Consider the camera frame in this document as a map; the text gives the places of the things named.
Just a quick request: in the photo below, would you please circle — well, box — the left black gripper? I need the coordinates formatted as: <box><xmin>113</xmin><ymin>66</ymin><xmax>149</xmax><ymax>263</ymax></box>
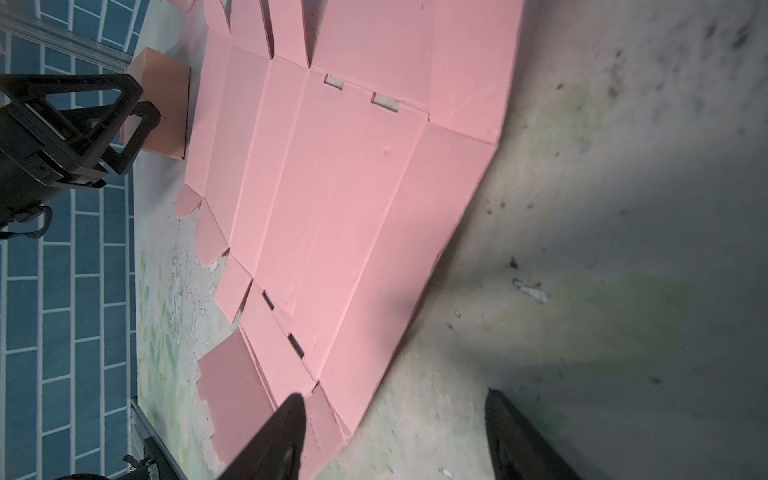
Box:
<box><xmin>1</xmin><ymin>73</ymin><xmax>161</xmax><ymax>240</ymax></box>

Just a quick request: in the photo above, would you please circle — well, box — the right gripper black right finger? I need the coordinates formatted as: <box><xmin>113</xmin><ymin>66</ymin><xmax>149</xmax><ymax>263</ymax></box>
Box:
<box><xmin>485</xmin><ymin>389</ymin><xmax>581</xmax><ymax>480</ymax></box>

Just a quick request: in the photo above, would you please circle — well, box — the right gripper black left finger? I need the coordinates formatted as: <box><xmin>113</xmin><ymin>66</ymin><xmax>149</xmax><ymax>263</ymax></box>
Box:
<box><xmin>219</xmin><ymin>393</ymin><xmax>307</xmax><ymax>480</ymax></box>

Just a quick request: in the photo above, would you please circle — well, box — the orange paper box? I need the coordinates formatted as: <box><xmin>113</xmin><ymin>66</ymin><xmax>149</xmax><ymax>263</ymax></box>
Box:
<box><xmin>127</xmin><ymin>47</ymin><xmax>191</xmax><ymax>160</ymax></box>

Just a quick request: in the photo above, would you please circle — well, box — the pink paper box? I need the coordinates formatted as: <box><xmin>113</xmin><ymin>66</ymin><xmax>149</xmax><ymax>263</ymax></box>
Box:
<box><xmin>175</xmin><ymin>1</ymin><xmax>524</xmax><ymax>479</ymax></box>

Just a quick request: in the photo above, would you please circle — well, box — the aluminium front rail frame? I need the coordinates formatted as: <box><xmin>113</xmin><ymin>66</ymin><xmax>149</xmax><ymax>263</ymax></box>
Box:
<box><xmin>116</xmin><ymin>397</ymin><xmax>187</xmax><ymax>480</ymax></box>

